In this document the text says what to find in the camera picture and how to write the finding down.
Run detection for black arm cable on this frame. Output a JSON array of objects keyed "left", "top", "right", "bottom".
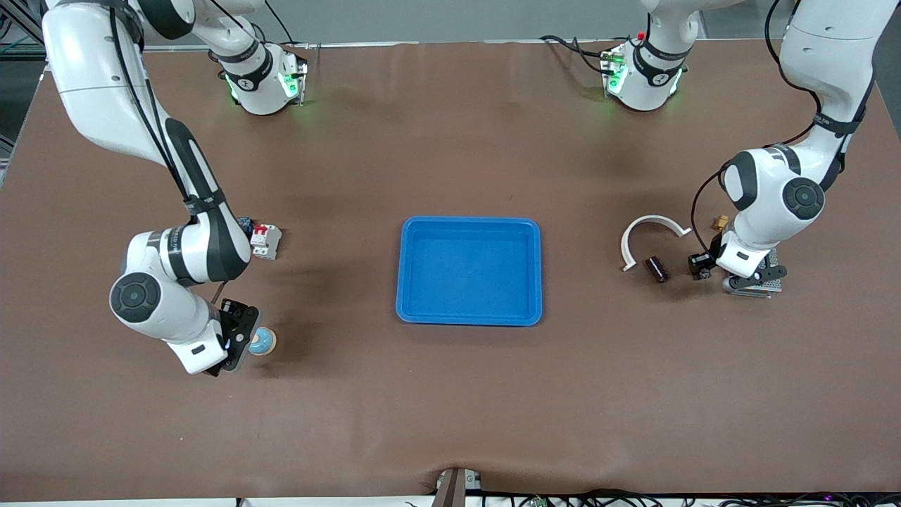
[
  {"left": 106, "top": 4, "right": 233, "bottom": 305},
  {"left": 691, "top": 0, "right": 823, "bottom": 258}
]

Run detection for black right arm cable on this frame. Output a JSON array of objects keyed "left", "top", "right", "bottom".
[{"left": 106, "top": 4, "right": 233, "bottom": 305}]

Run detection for black base cables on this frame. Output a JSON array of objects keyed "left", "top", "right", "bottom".
[{"left": 539, "top": 34, "right": 615, "bottom": 77}]

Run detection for white curved plastic clamp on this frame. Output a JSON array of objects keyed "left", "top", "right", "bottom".
[{"left": 619, "top": 214, "right": 693, "bottom": 273}]

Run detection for thin black base cable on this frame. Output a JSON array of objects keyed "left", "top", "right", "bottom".
[{"left": 267, "top": 4, "right": 298, "bottom": 47}]

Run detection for white circuit breaker red switch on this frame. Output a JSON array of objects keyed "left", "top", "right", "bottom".
[{"left": 250, "top": 223, "right": 283, "bottom": 261}]

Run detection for aluminium frame corner post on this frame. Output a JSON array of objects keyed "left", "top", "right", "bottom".
[{"left": 0, "top": 0, "right": 47, "bottom": 44}]

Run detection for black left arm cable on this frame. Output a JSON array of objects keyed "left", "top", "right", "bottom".
[{"left": 691, "top": 0, "right": 823, "bottom": 258}]

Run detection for blue plastic tray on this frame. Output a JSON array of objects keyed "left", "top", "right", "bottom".
[{"left": 395, "top": 215, "right": 543, "bottom": 327}]

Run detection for metal mesh power supply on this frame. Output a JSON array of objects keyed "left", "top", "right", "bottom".
[{"left": 732, "top": 246, "right": 784, "bottom": 300}]

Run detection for grey metal bracket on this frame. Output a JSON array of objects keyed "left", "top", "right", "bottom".
[{"left": 431, "top": 467, "right": 484, "bottom": 507}]

